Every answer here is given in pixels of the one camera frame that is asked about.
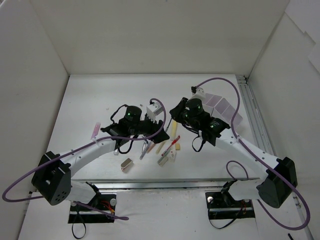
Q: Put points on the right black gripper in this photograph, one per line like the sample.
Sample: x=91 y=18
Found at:
x=180 y=111

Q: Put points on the purple divided organizer box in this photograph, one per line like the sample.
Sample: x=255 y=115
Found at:
x=218 y=107

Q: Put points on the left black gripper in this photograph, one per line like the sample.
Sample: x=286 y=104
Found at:
x=155 y=129

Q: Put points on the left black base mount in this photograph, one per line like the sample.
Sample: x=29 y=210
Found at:
x=79 y=214

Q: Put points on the tan eraser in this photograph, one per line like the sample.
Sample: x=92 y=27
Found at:
x=177 y=146

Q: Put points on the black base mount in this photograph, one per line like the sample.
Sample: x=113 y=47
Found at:
x=222 y=206
x=79 y=214

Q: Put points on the red gel pen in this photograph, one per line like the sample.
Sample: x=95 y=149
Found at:
x=172 y=143

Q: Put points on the purple pastel highlighter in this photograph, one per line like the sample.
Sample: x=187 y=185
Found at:
x=143 y=154

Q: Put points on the yellow pastel highlighter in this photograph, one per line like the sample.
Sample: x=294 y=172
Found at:
x=160 y=147

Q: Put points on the black handled scissors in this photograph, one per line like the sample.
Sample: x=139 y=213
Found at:
x=144 y=146

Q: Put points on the white eraser with label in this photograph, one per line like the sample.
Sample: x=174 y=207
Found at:
x=172 y=155

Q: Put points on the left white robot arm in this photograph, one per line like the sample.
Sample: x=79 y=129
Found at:
x=54 y=179

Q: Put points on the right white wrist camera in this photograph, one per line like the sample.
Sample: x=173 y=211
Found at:
x=198 y=93

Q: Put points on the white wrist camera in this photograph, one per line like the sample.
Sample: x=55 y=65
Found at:
x=198 y=93
x=153 y=110

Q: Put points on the orange pastel highlighter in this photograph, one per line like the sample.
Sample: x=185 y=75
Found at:
x=151 y=147

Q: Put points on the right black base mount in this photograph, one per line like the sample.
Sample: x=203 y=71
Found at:
x=222 y=206

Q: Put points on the green pastel marker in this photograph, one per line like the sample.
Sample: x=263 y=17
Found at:
x=162 y=161

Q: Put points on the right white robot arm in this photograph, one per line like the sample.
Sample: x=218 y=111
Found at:
x=273 y=174

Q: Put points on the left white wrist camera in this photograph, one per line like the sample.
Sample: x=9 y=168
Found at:
x=153 y=110

